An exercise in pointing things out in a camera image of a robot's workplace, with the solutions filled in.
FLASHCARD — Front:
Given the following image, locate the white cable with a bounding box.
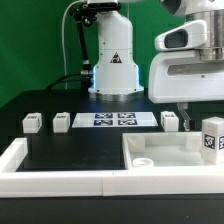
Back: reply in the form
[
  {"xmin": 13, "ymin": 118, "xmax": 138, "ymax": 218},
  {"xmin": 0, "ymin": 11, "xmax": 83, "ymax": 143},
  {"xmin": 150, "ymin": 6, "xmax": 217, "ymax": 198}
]
[{"xmin": 61, "ymin": 0, "xmax": 84, "ymax": 90}]

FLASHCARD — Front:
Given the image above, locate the white marker sheet with tags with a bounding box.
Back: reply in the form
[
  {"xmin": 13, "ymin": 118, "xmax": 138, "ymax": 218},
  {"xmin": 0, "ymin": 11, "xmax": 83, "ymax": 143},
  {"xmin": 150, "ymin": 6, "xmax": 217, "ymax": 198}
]
[{"xmin": 72, "ymin": 112, "xmax": 158, "ymax": 128}]

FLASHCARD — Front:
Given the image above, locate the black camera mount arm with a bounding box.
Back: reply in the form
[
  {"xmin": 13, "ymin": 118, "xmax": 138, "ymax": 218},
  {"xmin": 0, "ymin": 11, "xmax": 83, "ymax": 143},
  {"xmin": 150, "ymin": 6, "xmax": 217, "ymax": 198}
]
[{"xmin": 69, "ymin": 3, "xmax": 97, "ymax": 75}]

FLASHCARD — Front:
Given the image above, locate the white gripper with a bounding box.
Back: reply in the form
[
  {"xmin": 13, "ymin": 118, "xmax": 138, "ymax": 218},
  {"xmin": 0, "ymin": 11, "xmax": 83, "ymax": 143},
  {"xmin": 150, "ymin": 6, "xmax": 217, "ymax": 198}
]
[{"xmin": 148, "ymin": 20, "xmax": 224, "ymax": 131}]

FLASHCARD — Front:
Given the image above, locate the white square table top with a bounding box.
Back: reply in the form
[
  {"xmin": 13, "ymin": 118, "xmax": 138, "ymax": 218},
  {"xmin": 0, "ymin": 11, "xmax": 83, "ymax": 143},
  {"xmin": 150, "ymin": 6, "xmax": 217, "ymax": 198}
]
[{"xmin": 123, "ymin": 132, "xmax": 216, "ymax": 170}]

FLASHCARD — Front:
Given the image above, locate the black cable bundle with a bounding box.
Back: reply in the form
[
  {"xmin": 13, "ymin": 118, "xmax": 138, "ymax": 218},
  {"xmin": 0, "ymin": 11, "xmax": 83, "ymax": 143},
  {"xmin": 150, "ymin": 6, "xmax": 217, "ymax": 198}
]
[{"xmin": 45, "ymin": 73, "xmax": 93, "ymax": 91}]

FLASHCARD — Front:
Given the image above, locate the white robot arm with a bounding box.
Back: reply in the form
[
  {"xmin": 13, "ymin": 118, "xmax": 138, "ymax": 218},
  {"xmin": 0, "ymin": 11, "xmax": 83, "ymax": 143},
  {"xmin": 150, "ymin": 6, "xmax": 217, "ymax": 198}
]
[{"xmin": 87, "ymin": 0, "xmax": 224, "ymax": 129}]

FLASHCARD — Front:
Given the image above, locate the white U-shaped fence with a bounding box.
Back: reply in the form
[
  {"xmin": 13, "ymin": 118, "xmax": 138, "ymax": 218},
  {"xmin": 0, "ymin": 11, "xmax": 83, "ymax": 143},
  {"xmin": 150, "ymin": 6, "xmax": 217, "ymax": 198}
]
[{"xmin": 0, "ymin": 138, "xmax": 224, "ymax": 198}]

